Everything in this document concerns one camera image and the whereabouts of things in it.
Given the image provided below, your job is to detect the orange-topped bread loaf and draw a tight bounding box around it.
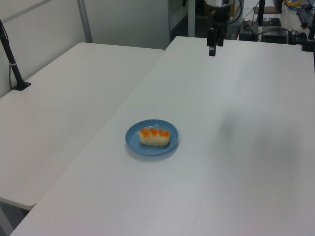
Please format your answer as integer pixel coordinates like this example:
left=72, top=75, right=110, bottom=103
left=139, top=127, right=171, bottom=146

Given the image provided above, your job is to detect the black clamp stand pole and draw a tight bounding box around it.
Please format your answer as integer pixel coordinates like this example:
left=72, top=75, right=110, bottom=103
left=301, top=14, right=315, bottom=53

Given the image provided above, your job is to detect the thin black stand pole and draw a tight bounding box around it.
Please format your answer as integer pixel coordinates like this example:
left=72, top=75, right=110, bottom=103
left=256, top=0, right=266, bottom=27

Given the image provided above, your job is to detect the white side table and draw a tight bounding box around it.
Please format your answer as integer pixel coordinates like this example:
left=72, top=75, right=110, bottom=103
left=0, top=42, right=165, bottom=211

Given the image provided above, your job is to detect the black cable on pole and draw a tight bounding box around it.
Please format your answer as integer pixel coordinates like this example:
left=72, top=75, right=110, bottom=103
left=1, top=23, right=15, bottom=89

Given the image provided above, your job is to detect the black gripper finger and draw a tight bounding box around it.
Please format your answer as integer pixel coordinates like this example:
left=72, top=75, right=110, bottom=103
left=217, top=23, right=226, bottom=47
left=206, top=28, right=218, bottom=58

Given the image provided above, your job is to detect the black electronics box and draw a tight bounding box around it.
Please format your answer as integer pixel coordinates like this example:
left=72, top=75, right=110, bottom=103
left=260, top=27, right=289, bottom=44

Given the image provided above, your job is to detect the blue round plate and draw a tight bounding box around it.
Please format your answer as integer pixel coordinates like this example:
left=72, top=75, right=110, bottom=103
left=125, top=119, right=179, bottom=157

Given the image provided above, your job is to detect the brown cardboard sheet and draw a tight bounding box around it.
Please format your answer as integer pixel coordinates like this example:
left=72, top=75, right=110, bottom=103
left=253, top=6, right=277, bottom=14

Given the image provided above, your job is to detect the small black device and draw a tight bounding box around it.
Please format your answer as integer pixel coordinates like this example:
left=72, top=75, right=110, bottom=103
left=238, top=21, right=258, bottom=42

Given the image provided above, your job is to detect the dark flat tray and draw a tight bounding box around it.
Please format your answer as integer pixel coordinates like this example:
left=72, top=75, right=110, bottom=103
left=262, top=17, right=282, bottom=27

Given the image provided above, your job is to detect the grey metal column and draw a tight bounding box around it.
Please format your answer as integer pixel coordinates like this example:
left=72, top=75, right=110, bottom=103
left=188, top=0, right=196, bottom=37

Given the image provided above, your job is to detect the black camera stand pole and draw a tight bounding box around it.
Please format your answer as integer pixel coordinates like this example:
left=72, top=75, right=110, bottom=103
left=0, top=19, right=32, bottom=91

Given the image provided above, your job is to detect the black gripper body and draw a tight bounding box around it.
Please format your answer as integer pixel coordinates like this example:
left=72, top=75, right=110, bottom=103
left=208, top=5, right=232, bottom=28

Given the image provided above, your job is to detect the aluminium profile rail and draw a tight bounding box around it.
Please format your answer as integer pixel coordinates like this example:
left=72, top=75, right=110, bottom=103
left=296, top=7, right=314, bottom=26

